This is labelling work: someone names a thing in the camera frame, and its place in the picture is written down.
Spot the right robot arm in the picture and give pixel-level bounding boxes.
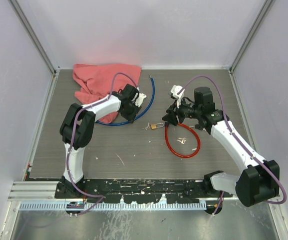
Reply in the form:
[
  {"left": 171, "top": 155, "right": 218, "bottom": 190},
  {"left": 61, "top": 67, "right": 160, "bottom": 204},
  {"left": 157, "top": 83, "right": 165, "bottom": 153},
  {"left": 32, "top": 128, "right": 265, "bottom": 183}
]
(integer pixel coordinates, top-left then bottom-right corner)
[{"left": 162, "top": 85, "right": 279, "bottom": 207}]

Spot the brass padlock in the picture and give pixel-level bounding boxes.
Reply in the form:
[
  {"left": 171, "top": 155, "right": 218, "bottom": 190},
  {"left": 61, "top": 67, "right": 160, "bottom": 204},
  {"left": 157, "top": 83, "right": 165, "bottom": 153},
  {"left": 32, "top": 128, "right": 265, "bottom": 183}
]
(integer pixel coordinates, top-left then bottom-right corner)
[{"left": 150, "top": 122, "right": 164, "bottom": 130}]

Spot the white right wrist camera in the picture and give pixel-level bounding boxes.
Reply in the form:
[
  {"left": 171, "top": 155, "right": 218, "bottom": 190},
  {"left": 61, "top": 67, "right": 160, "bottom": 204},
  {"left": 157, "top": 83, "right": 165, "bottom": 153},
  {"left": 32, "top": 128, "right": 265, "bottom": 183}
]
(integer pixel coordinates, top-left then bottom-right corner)
[{"left": 170, "top": 85, "right": 184, "bottom": 108}]

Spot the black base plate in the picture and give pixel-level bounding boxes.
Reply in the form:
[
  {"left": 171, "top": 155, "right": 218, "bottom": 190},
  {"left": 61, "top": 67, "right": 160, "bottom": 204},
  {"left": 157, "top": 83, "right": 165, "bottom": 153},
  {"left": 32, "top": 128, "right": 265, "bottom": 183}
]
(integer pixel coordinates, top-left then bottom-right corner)
[{"left": 55, "top": 178, "right": 220, "bottom": 204}]

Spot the red cable lock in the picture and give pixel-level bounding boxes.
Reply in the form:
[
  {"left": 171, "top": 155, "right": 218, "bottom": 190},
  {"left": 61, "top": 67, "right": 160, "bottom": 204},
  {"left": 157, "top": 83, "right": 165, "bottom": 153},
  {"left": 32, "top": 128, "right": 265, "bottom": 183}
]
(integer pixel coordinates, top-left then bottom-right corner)
[{"left": 164, "top": 123, "right": 201, "bottom": 160}]

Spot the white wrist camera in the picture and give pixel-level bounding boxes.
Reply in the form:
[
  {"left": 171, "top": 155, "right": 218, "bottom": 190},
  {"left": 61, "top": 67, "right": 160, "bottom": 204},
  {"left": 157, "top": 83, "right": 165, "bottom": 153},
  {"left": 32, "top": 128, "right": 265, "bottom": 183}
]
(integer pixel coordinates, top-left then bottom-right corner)
[
  {"left": 133, "top": 87, "right": 147, "bottom": 107},
  {"left": 170, "top": 85, "right": 184, "bottom": 108}
]

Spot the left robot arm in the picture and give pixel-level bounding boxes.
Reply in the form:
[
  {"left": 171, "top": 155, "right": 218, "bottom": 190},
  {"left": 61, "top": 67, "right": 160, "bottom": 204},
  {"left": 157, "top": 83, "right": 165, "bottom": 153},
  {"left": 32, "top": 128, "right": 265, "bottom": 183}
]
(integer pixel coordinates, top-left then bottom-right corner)
[{"left": 60, "top": 84, "right": 147, "bottom": 198}]

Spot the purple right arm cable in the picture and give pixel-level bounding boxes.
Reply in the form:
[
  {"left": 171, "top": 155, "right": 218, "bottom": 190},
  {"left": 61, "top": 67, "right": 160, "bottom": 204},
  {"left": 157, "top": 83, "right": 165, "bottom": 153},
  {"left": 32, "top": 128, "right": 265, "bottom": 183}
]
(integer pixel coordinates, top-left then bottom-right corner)
[{"left": 181, "top": 74, "right": 287, "bottom": 216}]

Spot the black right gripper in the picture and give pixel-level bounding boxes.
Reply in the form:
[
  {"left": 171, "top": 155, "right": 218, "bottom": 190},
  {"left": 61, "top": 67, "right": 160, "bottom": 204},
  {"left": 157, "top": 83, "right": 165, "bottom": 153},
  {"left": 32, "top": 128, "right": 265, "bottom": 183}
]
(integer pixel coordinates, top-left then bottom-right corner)
[{"left": 162, "top": 96, "right": 201, "bottom": 126}]

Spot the pink cloth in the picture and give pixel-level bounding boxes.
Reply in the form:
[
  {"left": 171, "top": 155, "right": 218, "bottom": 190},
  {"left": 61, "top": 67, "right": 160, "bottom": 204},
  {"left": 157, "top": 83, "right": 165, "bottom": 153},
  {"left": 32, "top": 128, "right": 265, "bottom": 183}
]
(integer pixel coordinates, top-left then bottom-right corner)
[{"left": 73, "top": 63, "right": 141, "bottom": 125}]

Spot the blue cable lock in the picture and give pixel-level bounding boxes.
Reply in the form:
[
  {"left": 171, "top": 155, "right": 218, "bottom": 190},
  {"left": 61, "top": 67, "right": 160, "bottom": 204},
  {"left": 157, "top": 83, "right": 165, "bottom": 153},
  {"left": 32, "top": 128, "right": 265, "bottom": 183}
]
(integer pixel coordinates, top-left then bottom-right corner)
[{"left": 96, "top": 74, "right": 156, "bottom": 127}]

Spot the slotted cable duct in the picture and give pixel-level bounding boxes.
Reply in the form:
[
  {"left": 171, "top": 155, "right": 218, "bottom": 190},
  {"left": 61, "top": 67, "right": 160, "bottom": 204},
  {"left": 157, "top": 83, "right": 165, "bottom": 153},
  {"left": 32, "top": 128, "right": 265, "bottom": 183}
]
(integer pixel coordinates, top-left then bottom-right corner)
[{"left": 19, "top": 200, "right": 207, "bottom": 212}]

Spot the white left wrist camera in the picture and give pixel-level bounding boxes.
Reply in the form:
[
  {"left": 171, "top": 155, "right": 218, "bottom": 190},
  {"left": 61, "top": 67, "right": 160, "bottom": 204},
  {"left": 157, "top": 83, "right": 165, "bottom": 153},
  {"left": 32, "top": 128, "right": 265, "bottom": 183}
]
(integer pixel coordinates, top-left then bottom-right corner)
[{"left": 133, "top": 87, "right": 147, "bottom": 107}]

